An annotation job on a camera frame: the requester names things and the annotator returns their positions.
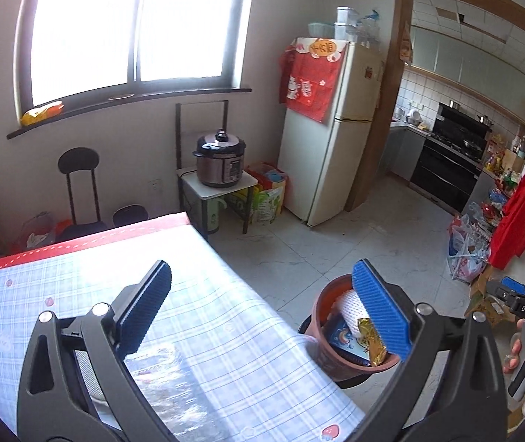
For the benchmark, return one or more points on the grey wall cabinets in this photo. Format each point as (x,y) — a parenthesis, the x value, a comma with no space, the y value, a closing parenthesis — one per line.
(474,64)

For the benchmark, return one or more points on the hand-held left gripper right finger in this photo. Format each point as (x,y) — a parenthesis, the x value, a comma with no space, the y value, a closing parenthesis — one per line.
(380,313)

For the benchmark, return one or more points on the pile of plastic bags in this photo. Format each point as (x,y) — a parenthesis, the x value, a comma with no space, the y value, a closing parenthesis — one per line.
(469,244)

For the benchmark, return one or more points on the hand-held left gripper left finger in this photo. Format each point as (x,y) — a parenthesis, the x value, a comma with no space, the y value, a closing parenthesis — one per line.
(145,306)

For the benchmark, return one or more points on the grey kitchen counter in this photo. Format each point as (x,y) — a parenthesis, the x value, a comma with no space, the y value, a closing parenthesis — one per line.
(400,152)

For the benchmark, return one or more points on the tall clear container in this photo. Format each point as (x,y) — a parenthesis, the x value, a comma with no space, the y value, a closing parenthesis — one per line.
(342,23)

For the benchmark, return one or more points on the black stove oven unit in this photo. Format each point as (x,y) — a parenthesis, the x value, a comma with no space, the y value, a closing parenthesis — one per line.
(442,175)

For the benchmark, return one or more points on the window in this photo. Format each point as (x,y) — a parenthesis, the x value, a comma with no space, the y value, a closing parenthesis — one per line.
(83,23)

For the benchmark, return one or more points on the plaid plastic tablecloth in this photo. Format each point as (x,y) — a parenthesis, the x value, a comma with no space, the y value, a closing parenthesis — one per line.
(221,294)

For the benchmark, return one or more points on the dark window sill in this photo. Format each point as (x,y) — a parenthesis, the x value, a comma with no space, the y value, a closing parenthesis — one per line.
(152,99)

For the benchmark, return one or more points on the cardboard box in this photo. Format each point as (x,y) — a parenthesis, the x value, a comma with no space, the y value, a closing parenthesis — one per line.
(488,306)

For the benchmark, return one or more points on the clear plastic food container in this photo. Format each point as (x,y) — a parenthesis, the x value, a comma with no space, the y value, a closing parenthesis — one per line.
(166,386)

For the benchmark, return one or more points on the yellow snack packet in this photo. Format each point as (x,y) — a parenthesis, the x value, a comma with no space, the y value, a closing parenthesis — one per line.
(373,345)

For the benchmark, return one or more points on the clear plastic bottles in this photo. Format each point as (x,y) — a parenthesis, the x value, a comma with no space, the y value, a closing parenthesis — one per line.
(364,30)

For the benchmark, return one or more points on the red printed cloth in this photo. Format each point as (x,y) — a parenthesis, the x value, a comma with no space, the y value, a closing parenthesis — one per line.
(308,92)

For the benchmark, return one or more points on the yellow orange packet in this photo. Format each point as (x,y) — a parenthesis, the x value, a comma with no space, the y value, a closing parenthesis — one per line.
(41,113)

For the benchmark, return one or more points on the black round back chair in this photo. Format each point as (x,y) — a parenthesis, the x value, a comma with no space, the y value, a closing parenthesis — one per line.
(78,161)

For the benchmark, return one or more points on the pale green bowl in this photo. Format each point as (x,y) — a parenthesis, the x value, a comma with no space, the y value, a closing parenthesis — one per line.
(321,30)

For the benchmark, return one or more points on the black range hood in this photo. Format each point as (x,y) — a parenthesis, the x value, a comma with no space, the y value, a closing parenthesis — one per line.
(462,119)

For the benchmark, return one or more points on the pale green thermos jug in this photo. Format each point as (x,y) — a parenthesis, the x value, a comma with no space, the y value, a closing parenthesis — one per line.
(213,216)

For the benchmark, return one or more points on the translucent plastic bag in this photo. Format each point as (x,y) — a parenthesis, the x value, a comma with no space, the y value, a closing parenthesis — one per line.
(37,235)

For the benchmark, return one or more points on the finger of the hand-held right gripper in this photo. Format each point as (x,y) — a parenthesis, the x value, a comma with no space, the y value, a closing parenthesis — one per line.
(502,292)
(515,284)

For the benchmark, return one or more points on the white side table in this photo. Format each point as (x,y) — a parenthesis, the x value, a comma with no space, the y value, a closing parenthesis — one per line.
(244,184)

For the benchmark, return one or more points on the row of condiment bottles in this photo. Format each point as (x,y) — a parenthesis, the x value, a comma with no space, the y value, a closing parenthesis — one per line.
(504,161)

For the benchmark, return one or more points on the red yellow rice bag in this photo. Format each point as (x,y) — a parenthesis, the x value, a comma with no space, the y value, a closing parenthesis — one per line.
(262,172)

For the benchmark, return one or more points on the red hanging apron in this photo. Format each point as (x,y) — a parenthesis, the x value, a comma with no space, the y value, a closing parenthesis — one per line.
(520,221)

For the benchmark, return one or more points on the electric pressure cooker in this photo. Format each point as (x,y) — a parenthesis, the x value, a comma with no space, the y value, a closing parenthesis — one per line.
(219,165)

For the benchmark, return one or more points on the white refrigerator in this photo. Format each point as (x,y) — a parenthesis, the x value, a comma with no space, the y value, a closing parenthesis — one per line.
(317,170)

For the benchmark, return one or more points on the hanging wall ornament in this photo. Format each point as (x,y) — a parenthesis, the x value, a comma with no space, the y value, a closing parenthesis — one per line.
(405,48)

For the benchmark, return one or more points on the blue medicine box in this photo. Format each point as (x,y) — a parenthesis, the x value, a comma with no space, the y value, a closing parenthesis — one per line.
(343,338)

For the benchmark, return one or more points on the reddish brown plastic bin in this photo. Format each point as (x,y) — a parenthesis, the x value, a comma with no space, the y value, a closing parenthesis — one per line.
(331,354)

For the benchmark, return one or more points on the white foam net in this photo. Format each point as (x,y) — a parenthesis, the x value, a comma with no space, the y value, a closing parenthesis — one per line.
(350,308)

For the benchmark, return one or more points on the wooden door frame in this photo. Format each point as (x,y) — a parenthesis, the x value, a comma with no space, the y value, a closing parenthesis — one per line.
(373,147)

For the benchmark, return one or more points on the green white rice bag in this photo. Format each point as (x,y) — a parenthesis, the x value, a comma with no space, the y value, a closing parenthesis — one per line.
(267,205)

